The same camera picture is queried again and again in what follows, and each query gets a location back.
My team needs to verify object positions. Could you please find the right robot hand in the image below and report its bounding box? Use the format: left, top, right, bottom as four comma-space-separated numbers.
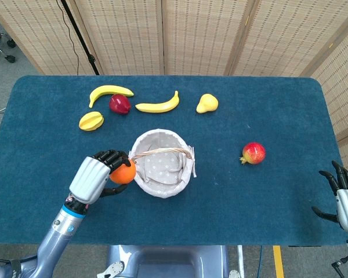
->
311, 160, 348, 233

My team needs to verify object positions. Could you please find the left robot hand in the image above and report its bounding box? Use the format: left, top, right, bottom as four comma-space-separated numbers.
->
68, 149, 132, 204

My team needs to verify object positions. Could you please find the orange fruit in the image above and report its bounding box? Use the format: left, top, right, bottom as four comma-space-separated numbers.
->
108, 159, 137, 185

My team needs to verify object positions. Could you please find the fabric lined wicker basket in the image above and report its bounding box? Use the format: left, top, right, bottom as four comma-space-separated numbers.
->
128, 129, 198, 199

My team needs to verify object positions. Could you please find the yellow starfruit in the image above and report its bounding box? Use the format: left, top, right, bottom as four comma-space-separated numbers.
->
78, 111, 105, 132

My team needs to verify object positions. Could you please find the dark red apple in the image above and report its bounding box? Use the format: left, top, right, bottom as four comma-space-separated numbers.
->
108, 94, 132, 115

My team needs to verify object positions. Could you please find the yellow banana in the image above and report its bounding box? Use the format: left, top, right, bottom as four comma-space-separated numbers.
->
88, 85, 135, 109
135, 90, 180, 114

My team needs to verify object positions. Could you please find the blue felt table mat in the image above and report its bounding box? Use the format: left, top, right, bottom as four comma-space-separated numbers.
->
0, 75, 348, 247

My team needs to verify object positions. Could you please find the red pomegranate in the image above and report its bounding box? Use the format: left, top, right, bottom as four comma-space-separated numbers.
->
239, 141, 266, 166

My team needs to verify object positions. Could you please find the grey robot torso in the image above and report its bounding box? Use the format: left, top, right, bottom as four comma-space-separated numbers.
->
96, 244, 242, 278

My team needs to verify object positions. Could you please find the yellow pear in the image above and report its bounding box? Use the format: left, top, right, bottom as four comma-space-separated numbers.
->
195, 93, 219, 114

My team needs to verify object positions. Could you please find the black tripod stand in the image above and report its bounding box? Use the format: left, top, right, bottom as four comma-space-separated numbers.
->
59, 0, 101, 76

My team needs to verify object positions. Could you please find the bamboo folding screen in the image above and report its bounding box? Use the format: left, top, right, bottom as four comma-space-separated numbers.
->
0, 0, 348, 174

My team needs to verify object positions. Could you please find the black hanging cable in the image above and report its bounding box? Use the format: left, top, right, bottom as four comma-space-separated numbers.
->
56, 0, 81, 76

